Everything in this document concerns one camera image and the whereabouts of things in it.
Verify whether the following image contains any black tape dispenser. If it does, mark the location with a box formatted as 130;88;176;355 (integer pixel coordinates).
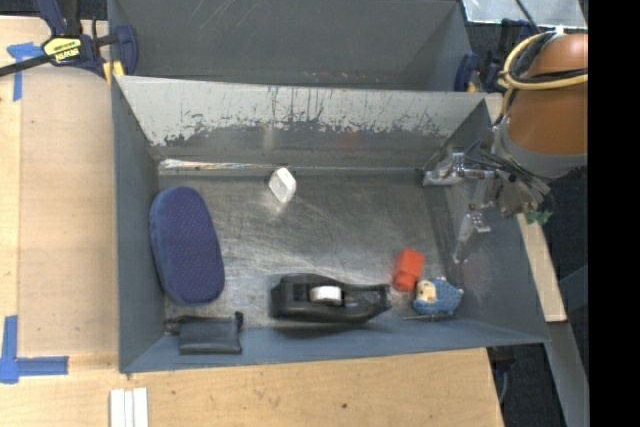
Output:
269;272;393;325

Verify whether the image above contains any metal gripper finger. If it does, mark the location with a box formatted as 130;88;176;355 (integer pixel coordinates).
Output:
422;153;469;188
452;211;493;265

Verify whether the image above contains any blue toy animal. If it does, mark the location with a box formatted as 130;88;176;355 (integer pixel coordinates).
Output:
411;276;465;319

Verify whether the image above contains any blue oval case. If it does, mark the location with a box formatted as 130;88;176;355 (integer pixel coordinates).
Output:
148;185;227;307

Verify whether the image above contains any black flat pouch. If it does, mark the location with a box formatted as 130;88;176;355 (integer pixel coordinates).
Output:
164;310;245;357

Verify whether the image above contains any clear plastic block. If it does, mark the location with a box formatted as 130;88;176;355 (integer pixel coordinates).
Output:
267;166;298;205

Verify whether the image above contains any red-orange block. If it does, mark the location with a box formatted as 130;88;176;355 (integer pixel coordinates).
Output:
390;248;427;294

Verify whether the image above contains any pale wood board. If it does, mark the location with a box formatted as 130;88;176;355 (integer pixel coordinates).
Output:
17;64;122;359

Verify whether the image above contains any grey metal bin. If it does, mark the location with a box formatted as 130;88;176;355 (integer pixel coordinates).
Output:
105;0;552;374

